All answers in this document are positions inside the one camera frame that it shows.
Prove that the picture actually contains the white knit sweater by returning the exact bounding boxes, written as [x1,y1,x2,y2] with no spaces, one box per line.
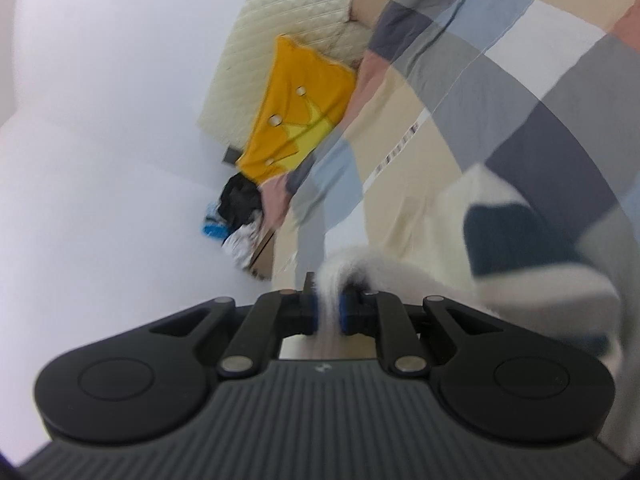
[317,162,633,376]

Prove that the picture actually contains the black and white patterned cloth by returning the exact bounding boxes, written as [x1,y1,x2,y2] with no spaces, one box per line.
[222,221,263,269]

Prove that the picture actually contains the checkered patchwork duvet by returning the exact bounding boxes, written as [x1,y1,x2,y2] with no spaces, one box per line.
[260,0,640,286]

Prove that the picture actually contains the blue plastic item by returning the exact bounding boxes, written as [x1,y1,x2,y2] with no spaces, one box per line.
[202,201,232,239]

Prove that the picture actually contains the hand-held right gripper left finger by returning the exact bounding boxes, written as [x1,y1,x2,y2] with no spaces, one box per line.
[150,272,321,378]

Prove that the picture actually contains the cream quilted headboard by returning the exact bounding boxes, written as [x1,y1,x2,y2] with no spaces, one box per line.
[197,0,387,150]

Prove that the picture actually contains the dark cloth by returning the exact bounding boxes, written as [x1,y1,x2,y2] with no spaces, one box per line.
[220,174,264,231]

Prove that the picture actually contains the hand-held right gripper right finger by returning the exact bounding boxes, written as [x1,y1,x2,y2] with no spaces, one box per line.
[337,287,503,376]

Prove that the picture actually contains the yellow crown pillow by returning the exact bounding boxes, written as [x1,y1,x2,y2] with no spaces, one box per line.
[235,35,357,184]

